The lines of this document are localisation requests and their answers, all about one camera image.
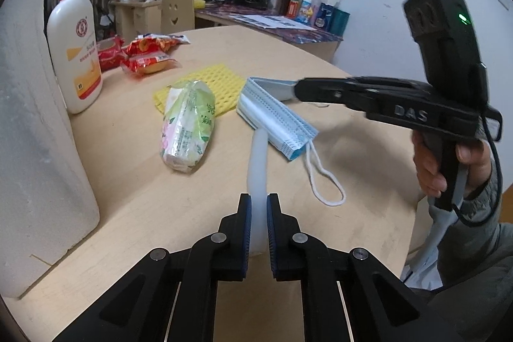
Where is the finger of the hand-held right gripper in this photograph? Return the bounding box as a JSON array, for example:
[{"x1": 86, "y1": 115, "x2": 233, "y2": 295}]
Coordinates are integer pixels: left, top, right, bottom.
[{"x1": 294, "y1": 75, "x2": 431, "y2": 114}]

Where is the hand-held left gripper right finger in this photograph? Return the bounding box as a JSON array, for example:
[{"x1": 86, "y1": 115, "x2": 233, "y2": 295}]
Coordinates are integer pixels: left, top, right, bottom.
[{"x1": 266, "y1": 193, "x2": 467, "y2": 342}]

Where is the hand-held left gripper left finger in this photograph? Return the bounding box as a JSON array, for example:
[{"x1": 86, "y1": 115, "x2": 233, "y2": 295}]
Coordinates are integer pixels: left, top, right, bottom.
[{"x1": 52, "y1": 193, "x2": 253, "y2": 342}]

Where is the white translucent strip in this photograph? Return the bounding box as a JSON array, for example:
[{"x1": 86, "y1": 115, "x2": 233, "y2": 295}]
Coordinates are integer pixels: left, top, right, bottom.
[{"x1": 245, "y1": 128, "x2": 270, "y2": 256}]

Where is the stack of blue face masks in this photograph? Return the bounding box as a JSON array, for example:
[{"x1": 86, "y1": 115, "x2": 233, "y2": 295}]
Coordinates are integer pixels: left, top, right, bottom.
[{"x1": 236, "y1": 77, "x2": 346, "y2": 206}]

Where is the yellow foam net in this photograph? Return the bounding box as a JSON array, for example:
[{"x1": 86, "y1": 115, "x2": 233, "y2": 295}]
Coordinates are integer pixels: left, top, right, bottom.
[{"x1": 153, "y1": 63, "x2": 246, "y2": 116}]

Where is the green tissue pack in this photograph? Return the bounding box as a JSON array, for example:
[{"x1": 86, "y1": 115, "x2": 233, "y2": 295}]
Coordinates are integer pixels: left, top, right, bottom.
[{"x1": 159, "y1": 81, "x2": 217, "y2": 172}]

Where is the white foam box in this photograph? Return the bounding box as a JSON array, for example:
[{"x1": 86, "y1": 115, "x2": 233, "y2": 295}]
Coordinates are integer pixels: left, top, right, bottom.
[{"x1": 0, "y1": 0, "x2": 101, "y2": 299}]

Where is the person's right forearm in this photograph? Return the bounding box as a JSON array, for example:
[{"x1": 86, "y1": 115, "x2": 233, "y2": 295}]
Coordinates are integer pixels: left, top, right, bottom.
[{"x1": 427, "y1": 150, "x2": 513, "y2": 295}]

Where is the person's right hand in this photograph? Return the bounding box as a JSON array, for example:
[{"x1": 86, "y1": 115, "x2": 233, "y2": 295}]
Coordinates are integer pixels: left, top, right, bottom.
[{"x1": 412, "y1": 131, "x2": 493, "y2": 199}]

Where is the printed paper sheet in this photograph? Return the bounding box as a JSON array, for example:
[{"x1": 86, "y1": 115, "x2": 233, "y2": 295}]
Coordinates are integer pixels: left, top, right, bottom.
[{"x1": 228, "y1": 14, "x2": 317, "y2": 32}]

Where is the row of toiletry bottles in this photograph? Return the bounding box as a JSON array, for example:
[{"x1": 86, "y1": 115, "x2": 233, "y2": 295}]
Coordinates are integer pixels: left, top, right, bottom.
[{"x1": 270, "y1": 0, "x2": 351, "y2": 34}]

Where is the red snack packet yellow picture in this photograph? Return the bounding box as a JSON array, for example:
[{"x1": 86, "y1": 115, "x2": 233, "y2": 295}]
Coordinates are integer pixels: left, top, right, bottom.
[{"x1": 120, "y1": 52, "x2": 183, "y2": 76}]

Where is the orange red snack packet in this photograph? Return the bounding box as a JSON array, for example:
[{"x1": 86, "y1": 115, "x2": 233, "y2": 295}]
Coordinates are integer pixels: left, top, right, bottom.
[{"x1": 125, "y1": 34, "x2": 182, "y2": 55}]

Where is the small wooden desk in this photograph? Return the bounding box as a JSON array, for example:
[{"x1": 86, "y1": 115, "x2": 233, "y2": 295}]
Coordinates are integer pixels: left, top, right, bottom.
[{"x1": 109, "y1": 0, "x2": 165, "y2": 42}]

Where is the dark red snack packet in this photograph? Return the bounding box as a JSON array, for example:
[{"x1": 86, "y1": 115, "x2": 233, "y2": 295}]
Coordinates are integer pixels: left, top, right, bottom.
[{"x1": 97, "y1": 36, "x2": 126, "y2": 72}]

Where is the black folding chair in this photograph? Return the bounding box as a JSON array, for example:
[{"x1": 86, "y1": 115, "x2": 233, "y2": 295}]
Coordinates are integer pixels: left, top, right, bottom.
[{"x1": 94, "y1": 1, "x2": 115, "y2": 40}]

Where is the white lotion bottle red pump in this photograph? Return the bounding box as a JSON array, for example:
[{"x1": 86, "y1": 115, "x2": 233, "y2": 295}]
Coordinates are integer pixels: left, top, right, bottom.
[{"x1": 46, "y1": 0, "x2": 104, "y2": 115}]

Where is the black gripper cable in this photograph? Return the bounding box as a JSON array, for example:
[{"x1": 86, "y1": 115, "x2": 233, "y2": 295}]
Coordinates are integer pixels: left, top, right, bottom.
[{"x1": 455, "y1": 113, "x2": 505, "y2": 227}]

